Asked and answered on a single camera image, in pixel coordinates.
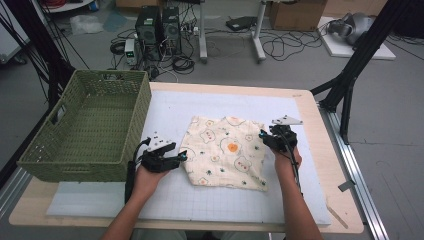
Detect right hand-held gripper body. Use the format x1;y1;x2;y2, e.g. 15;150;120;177
268;115;304;154

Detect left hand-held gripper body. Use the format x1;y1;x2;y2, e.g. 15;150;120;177
140;134;175;174

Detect cream printed cloth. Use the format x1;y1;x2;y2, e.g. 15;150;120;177
179;115;270;193

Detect green woven basket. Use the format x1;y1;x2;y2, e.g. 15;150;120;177
16;69;153;184

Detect person's left hand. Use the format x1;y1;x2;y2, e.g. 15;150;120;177
130;165;172;202

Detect person's right hand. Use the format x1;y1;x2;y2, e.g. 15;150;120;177
270;146;303;182

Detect white grid mat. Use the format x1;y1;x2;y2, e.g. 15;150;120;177
46;89;333;226

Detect person's grey trousers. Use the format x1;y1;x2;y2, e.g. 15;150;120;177
131;229;271;240

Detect grey tape piece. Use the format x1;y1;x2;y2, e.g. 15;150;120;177
337;179;357;193

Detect thin wooden stick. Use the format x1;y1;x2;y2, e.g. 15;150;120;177
325;203;349;230

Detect white desk leg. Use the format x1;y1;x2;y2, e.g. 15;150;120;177
251;0;268;64
198;0;210;64

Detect white floor board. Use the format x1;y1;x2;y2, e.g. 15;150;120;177
318;16;397;61

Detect grey power supply unit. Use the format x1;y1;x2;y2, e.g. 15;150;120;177
124;38;139;67

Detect black flat device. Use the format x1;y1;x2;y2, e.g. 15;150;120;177
225;15;258;32

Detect black computer tower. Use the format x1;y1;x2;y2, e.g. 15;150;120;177
161;6;183;56
134;5;163;62

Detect black metal stand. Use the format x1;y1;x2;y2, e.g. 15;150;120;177
309;0;414;146
3;0;76;109

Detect brown cardboard box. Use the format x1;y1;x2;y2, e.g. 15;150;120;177
269;0;328;32

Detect grey headset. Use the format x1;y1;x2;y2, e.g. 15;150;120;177
328;12;376;46

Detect blue-green sheet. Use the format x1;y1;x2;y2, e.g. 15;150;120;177
102;11;128;33

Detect clear plastic bag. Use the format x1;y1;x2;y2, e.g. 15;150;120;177
69;14;104;36

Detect white round tabletop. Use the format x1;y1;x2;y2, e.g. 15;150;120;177
43;0;96;14

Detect white cabinet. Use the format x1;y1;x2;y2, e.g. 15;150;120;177
0;0;31;64

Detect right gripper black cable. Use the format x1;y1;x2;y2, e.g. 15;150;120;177
283;133;304;198

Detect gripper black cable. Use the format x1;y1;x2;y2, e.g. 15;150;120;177
283;133;304;198
124;137;151;204

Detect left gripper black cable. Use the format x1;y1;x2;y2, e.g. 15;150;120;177
124;137;151;204

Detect aluminium rail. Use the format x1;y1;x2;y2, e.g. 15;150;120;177
318;103;389;240
0;166;33;218

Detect black floor cable tangle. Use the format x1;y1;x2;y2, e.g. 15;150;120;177
259;19;331;63

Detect black cable coil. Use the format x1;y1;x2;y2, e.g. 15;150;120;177
171;54;196;75

